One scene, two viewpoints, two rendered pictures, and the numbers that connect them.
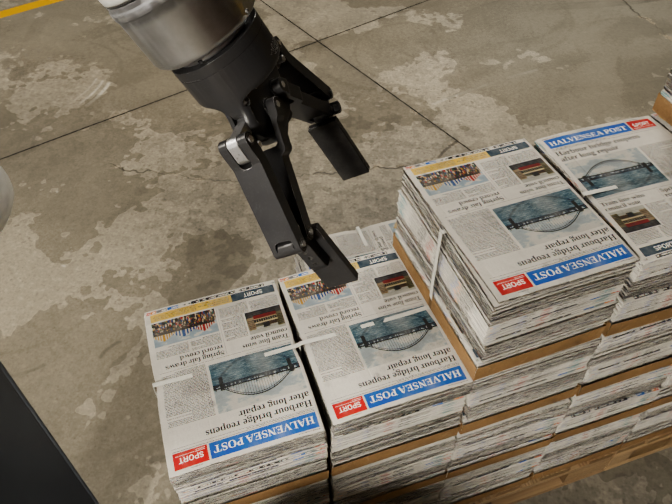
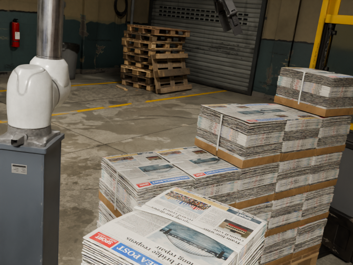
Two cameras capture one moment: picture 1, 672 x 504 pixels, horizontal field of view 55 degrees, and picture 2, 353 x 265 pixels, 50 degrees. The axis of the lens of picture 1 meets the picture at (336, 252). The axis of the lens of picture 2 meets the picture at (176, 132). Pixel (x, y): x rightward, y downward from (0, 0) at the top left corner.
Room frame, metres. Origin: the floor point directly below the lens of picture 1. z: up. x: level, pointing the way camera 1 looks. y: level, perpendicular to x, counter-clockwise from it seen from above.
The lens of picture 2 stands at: (-0.93, 0.58, 1.49)
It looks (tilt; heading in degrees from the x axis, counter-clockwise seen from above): 16 degrees down; 343
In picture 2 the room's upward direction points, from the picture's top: 7 degrees clockwise
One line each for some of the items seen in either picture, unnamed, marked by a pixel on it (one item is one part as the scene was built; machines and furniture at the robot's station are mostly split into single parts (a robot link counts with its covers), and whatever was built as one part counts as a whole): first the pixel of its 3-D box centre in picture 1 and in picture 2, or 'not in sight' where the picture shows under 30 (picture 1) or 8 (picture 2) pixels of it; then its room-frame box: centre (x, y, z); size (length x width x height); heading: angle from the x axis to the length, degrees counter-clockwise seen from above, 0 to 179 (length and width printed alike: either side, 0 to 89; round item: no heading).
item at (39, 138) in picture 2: not in sight; (27, 132); (0.55, 0.71, 1.03); 0.22 x 0.18 x 0.06; 161
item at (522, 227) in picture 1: (513, 210); (242, 112); (0.87, -0.33, 1.07); 0.37 x 0.29 x 0.01; 20
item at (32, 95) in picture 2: not in sight; (31, 94); (0.57, 0.70, 1.17); 0.18 x 0.16 x 0.22; 163
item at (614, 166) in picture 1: (626, 220); (276, 130); (0.97, -0.61, 0.95); 0.38 x 0.29 x 0.23; 18
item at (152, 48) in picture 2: not in sight; (154, 57); (7.55, -1.34, 0.65); 1.33 x 0.94 x 1.30; 130
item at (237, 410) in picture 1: (415, 406); (207, 225); (0.83, -0.20, 0.42); 1.17 x 0.39 x 0.83; 109
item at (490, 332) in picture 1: (499, 253); (238, 133); (0.87, -0.33, 0.95); 0.38 x 0.29 x 0.23; 20
